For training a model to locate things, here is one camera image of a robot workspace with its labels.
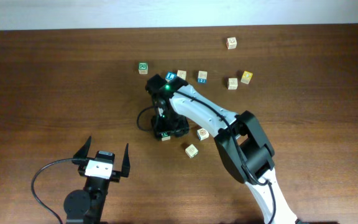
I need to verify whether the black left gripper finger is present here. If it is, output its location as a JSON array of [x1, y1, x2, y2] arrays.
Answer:
[[121, 144, 131, 177], [72, 136, 91, 164]]

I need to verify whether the green R wooden block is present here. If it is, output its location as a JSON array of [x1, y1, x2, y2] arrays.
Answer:
[[161, 132, 171, 141]]

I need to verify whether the wooden block red drawing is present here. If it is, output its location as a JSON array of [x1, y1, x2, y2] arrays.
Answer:
[[197, 128, 209, 141]]

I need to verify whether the plain wooden block front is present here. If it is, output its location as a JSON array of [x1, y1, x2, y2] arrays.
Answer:
[[185, 144, 198, 159]]

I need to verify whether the plain wooden block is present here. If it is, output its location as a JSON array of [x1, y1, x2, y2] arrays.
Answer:
[[177, 70, 186, 80], [185, 144, 198, 159], [227, 78, 238, 90]]

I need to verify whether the wooden block blue side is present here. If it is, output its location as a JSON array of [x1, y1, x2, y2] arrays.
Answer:
[[197, 70, 208, 83]]

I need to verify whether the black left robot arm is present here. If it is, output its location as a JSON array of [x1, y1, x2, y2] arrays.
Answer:
[[63, 138, 131, 224]]

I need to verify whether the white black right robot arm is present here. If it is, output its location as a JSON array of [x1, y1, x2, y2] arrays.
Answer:
[[145, 75, 301, 224]]

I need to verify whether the blue L wooden block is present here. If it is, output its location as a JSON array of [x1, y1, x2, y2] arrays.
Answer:
[[165, 72, 177, 82]]

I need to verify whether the plain wooden block centre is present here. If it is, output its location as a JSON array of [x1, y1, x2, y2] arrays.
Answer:
[[177, 70, 186, 80]]

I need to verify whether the green R block far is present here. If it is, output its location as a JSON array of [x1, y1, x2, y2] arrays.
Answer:
[[138, 62, 149, 75]]

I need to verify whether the plain wooden block right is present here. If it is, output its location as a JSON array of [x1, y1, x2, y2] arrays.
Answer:
[[227, 78, 238, 90]]

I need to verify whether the yellow wooden block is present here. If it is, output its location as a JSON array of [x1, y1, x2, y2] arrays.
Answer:
[[241, 71, 253, 85]]

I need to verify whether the wooden block red side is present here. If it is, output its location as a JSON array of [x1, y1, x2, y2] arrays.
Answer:
[[226, 37, 237, 50]]

